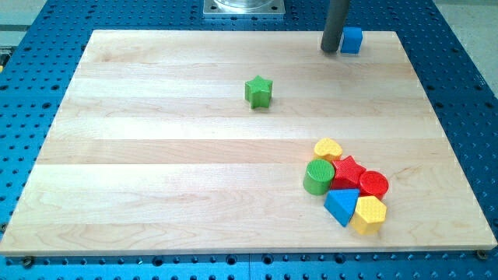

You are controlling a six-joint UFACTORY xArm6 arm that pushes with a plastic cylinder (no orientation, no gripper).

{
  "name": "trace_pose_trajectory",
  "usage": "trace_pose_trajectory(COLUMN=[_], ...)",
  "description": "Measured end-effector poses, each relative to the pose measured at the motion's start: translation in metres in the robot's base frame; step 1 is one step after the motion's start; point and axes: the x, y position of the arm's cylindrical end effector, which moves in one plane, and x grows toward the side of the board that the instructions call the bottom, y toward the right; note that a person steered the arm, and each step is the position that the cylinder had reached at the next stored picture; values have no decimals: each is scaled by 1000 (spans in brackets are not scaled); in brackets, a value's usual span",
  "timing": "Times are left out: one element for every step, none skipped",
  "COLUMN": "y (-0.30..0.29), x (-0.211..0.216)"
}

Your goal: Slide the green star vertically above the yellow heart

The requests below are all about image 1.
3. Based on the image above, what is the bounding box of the blue perforated metal table plate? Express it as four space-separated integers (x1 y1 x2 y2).
1 1 497 279

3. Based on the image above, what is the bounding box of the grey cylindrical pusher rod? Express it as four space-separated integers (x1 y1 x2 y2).
321 0 350 53

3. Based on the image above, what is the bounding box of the yellow hexagon block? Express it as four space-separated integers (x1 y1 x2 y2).
349 196 388 235

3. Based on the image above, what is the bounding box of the blue cube block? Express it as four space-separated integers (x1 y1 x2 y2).
341 26 363 54

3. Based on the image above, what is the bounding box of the red star block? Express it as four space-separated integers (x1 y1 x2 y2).
331 156 366 190

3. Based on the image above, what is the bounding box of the green cylinder block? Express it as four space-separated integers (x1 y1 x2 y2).
303 159 335 195

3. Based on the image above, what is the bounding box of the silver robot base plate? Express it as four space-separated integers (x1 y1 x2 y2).
203 0 286 16

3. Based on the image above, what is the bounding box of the red cylinder block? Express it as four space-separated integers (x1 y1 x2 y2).
359 170 389 200

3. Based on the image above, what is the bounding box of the yellow heart block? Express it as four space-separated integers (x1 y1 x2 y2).
314 138 343 162

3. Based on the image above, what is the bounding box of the light wooden board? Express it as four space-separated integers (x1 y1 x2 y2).
1 30 496 257

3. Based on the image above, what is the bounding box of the blue triangle block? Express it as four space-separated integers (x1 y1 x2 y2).
324 188 359 227

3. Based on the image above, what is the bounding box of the green star block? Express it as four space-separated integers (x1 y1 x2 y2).
244 75 273 109

